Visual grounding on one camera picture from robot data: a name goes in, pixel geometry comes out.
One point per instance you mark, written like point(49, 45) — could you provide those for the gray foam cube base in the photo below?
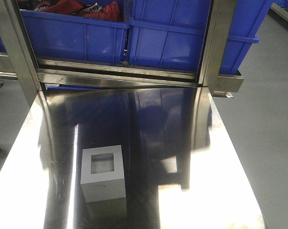
point(102, 174)

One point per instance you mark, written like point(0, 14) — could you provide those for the blue plastic bin right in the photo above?
point(169, 33)

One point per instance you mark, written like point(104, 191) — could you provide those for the blue bin with red items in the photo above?
point(75, 38)

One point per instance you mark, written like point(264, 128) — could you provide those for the red packaged items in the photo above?
point(109, 12)

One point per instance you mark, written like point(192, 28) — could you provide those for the stainless steel rack frame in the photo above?
point(20, 63)

